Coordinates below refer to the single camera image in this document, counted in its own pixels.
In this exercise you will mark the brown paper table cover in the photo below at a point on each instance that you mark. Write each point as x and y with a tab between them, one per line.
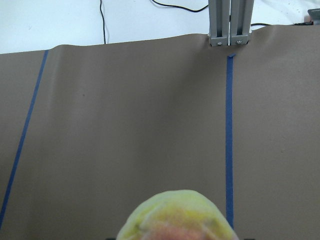
89	132

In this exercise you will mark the peach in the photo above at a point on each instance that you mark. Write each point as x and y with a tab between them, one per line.
177	215

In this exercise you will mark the aluminium frame post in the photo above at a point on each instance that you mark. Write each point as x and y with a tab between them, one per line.
230	22

